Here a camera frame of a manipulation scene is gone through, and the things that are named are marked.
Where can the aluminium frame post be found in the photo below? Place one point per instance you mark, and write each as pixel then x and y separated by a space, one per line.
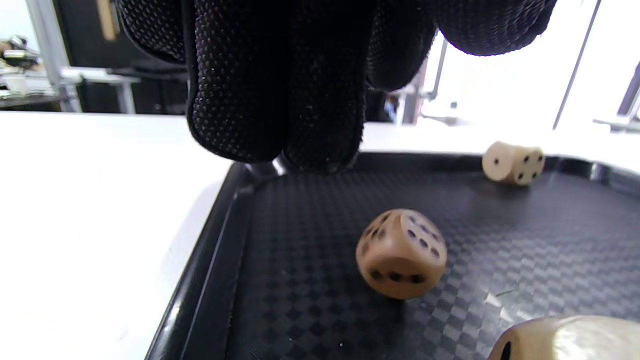
pixel 50 50

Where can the thin metal pole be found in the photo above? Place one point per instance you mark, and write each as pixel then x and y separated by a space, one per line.
pixel 576 65

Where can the large wooden dice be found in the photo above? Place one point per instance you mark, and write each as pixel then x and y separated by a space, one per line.
pixel 570 340

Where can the black plastic tray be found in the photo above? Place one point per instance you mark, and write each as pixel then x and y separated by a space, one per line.
pixel 310 310

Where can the medium wooden dice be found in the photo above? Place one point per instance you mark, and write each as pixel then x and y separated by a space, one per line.
pixel 510 165

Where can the small wooden dice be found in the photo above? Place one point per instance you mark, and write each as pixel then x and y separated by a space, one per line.
pixel 400 260

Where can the person's left hand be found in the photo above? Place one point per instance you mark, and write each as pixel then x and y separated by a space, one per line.
pixel 280 75

